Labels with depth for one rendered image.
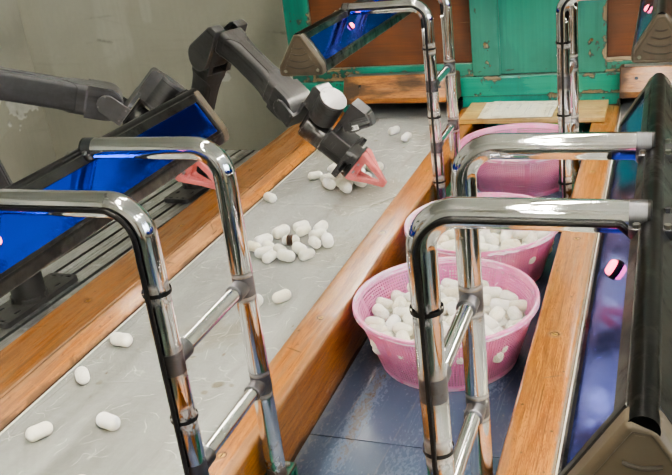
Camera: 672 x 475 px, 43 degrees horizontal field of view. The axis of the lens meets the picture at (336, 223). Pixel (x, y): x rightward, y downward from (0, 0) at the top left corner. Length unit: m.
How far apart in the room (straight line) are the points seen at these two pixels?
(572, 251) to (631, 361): 0.93
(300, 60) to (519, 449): 0.77
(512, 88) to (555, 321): 1.09
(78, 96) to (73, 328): 0.42
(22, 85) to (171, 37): 2.02
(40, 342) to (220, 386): 0.31
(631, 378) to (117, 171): 0.64
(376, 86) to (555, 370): 1.27
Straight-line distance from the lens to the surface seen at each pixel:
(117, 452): 1.08
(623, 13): 2.12
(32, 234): 0.83
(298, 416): 1.10
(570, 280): 1.28
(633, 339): 0.46
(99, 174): 0.92
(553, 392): 1.03
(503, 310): 1.25
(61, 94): 1.55
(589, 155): 0.73
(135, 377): 1.22
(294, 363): 1.12
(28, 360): 1.29
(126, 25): 3.64
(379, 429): 1.14
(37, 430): 1.14
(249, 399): 0.92
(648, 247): 0.55
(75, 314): 1.38
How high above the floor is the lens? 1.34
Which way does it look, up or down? 22 degrees down
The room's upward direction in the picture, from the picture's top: 7 degrees counter-clockwise
